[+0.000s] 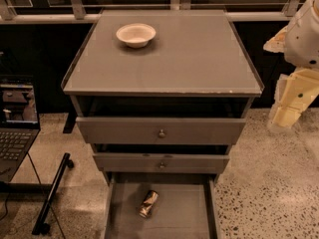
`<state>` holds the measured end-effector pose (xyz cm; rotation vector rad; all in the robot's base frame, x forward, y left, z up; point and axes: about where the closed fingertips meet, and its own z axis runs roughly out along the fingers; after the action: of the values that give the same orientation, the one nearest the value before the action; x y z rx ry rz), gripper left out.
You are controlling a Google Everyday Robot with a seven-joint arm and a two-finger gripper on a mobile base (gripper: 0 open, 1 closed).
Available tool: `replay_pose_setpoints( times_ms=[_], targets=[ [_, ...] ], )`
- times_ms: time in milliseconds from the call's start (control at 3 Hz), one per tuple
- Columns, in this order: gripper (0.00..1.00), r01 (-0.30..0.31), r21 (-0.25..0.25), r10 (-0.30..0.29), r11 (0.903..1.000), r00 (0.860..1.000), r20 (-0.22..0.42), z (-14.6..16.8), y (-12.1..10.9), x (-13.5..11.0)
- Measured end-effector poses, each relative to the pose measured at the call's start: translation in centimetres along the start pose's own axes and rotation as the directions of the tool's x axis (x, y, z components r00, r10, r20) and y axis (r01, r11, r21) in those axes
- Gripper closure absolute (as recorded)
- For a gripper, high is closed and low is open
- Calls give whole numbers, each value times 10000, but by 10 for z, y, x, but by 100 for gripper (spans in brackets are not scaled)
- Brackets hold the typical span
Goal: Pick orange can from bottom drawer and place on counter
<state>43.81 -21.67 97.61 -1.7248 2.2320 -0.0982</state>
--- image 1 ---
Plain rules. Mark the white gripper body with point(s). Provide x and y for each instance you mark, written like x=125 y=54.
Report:
x=303 y=39

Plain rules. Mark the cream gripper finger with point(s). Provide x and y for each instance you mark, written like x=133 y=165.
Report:
x=284 y=117

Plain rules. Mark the orange soda can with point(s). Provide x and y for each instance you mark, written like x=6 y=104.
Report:
x=148 y=204

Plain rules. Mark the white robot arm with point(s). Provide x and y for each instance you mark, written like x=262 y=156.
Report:
x=298 y=41

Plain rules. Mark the grey drawer cabinet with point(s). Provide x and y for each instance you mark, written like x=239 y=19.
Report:
x=194 y=68

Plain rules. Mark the bottom grey drawer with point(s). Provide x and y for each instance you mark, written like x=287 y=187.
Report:
x=185 y=208

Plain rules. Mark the grey drawer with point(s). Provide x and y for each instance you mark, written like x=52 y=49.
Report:
x=160 y=130
x=185 y=208
x=161 y=163

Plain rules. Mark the middle grey drawer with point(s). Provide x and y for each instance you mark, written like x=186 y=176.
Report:
x=161 y=163

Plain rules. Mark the top grey drawer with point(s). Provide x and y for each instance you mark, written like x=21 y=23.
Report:
x=160 y=130

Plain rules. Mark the white paper bowl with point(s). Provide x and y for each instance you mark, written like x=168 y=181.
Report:
x=136 y=35

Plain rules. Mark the metal window railing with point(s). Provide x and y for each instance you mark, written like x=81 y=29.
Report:
x=159 y=4

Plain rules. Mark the black laptop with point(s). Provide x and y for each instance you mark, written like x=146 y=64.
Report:
x=19 y=122

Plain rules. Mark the black table leg stand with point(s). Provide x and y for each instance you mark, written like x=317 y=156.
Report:
x=48 y=191

